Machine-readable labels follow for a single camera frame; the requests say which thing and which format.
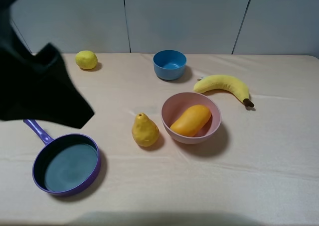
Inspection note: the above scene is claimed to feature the yellow plush banana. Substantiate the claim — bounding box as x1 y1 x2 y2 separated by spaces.
193 75 254 108

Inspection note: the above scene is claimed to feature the yellow lemon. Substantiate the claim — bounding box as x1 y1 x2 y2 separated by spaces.
75 50 98 70

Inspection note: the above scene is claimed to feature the cream tablecloth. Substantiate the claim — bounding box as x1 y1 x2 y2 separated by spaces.
0 53 319 226

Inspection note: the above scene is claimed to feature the blue plastic bowl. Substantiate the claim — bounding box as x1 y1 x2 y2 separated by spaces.
153 50 187 81

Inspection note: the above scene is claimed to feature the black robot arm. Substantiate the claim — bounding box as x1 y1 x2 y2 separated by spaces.
0 0 94 129

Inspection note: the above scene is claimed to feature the yellow pear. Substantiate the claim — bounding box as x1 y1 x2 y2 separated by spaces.
132 113 160 147

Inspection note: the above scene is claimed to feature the purple frying pan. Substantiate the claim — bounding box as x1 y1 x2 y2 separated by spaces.
23 119 101 197

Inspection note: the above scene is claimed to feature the orange mango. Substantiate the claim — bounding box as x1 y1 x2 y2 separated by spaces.
170 105 211 137

